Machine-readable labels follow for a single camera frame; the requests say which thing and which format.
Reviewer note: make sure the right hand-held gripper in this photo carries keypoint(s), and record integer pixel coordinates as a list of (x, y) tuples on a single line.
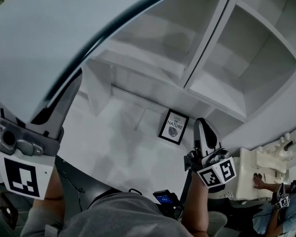
[(217, 171)]

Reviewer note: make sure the white ornate vanity table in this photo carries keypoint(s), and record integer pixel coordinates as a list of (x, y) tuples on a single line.
[(249, 171)]

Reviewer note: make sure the black device with blue screen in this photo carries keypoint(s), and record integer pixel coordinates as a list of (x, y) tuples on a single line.
[(166, 199)]

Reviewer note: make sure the person's right forearm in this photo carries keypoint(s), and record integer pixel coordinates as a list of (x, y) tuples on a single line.
[(196, 206)]

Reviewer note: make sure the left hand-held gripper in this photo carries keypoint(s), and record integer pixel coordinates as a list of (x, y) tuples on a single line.
[(24, 171)]

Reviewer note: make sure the white shelving unit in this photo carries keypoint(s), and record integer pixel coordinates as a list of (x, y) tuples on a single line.
[(236, 46)]

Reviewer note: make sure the person's grey shirt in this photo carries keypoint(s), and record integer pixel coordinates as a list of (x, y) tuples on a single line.
[(118, 218)]

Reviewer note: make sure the person's black shorts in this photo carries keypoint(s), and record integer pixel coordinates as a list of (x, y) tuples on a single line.
[(106, 194)]

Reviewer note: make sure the dark brown square panel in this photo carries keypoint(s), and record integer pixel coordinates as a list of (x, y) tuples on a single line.
[(8, 211)]

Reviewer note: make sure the person's left forearm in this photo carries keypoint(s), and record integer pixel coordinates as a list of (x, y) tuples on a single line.
[(53, 189)]

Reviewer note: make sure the black framed picture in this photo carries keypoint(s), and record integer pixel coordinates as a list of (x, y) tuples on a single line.
[(173, 127)]

